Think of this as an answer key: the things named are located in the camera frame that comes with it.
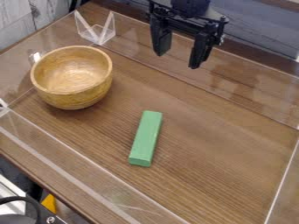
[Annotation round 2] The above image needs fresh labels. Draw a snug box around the black cable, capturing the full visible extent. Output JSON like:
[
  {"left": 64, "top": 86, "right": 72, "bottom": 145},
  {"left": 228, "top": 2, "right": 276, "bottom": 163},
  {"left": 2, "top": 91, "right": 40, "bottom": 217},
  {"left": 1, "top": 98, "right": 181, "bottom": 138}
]
[{"left": 0, "top": 195, "right": 42, "bottom": 224}]

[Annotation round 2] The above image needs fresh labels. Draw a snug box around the yellow object under table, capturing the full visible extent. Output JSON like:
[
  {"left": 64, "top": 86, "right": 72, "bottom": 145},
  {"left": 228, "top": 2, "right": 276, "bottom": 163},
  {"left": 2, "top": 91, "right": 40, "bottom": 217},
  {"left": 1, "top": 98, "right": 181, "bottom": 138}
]
[{"left": 41, "top": 194, "right": 57, "bottom": 214}]

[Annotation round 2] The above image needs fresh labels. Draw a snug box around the clear acrylic barrier wall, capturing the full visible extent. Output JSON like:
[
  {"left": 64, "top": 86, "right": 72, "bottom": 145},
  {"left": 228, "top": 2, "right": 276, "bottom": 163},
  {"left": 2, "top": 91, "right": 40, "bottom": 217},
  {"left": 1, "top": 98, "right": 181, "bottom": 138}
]
[{"left": 0, "top": 5, "right": 299, "bottom": 224}]

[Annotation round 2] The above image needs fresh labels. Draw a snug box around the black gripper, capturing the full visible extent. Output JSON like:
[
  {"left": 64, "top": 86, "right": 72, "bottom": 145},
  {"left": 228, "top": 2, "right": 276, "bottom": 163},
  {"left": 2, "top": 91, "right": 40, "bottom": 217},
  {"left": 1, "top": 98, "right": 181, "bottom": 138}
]
[{"left": 148, "top": 0, "right": 229, "bottom": 69}]

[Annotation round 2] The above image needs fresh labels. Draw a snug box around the brown wooden bowl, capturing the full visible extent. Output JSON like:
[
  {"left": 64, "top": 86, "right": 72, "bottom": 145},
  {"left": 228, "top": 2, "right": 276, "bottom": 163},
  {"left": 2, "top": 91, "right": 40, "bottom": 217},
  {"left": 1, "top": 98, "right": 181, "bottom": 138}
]
[{"left": 30, "top": 45, "right": 112, "bottom": 110}]

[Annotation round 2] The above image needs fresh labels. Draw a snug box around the clear acrylic corner bracket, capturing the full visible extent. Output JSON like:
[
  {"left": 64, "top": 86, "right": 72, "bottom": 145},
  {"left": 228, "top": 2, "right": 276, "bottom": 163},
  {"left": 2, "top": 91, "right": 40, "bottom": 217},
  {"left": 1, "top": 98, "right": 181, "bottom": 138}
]
[{"left": 73, "top": 11, "right": 116, "bottom": 46}]

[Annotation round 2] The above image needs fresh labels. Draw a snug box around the green rectangular block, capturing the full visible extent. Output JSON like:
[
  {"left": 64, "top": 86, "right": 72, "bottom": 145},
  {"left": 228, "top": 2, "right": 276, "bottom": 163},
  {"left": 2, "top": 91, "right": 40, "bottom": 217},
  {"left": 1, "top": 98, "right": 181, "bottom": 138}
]
[{"left": 128, "top": 110, "right": 162, "bottom": 167}]

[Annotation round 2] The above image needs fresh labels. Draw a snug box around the black device with logo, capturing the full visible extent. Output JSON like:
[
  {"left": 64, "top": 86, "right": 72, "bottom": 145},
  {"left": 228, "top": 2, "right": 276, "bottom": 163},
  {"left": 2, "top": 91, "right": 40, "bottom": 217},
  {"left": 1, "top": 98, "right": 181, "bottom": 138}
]
[{"left": 25, "top": 204, "right": 68, "bottom": 224}]

